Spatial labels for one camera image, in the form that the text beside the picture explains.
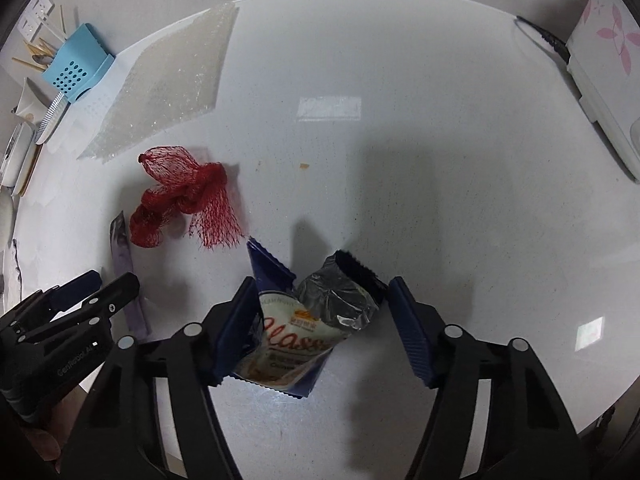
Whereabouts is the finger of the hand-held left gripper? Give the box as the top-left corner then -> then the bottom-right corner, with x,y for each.
64,271 -> 142,334
41,269 -> 104,312

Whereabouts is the red mesh net bag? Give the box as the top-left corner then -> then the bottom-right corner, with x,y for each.
129,146 -> 249,251

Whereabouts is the white bowl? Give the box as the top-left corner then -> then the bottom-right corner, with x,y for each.
12,77 -> 51,123

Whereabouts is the purple wrapper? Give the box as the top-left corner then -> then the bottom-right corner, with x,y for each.
109,210 -> 152,337

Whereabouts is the blue snack bag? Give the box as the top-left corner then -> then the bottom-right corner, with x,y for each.
232,237 -> 388,401

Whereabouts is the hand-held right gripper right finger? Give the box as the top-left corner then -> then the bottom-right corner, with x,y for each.
387,276 -> 586,480

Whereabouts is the white dishes stack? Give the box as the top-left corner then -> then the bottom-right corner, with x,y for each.
0,120 -> 44,197

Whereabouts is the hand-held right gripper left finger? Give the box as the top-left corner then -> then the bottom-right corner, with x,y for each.
55,276 -> 262,480

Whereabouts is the blue perforated utensil holder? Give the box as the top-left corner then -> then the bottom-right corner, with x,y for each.
41,23 -> 116,105

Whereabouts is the white perforated drain tray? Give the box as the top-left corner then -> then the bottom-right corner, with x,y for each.
60,72 -> 132,152

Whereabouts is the white wall socket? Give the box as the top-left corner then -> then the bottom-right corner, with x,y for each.
17,0 -> 55,39

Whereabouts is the white pink flowered box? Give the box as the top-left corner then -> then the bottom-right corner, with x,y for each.
565,0 -> 640,182

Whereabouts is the white kitchen counter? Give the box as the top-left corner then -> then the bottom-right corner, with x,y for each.
0,0 -> 640,436

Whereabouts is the clear bubble wrap sheet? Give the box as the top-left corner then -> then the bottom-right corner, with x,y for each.
76,2 -> 240,166

